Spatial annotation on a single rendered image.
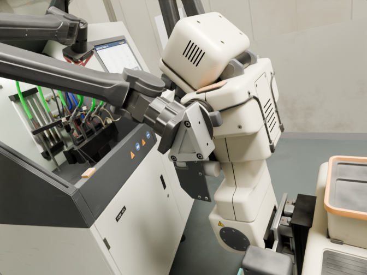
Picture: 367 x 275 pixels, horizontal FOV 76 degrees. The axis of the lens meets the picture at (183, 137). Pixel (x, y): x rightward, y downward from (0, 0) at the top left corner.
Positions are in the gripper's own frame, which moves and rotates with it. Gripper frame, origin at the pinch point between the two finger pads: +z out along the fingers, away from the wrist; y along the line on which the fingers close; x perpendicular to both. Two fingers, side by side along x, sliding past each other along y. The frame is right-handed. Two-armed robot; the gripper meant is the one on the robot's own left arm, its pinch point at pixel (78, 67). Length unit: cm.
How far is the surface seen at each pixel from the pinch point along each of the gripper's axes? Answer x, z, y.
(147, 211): 54, 55, 16
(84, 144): 9.7, 39.0, 8.7
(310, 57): 118, 17, -169
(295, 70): 115, 33, -167
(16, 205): 5, 41, 46
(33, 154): -15, 59, 19
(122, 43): -23, 44, -81
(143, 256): 64, 61, 35
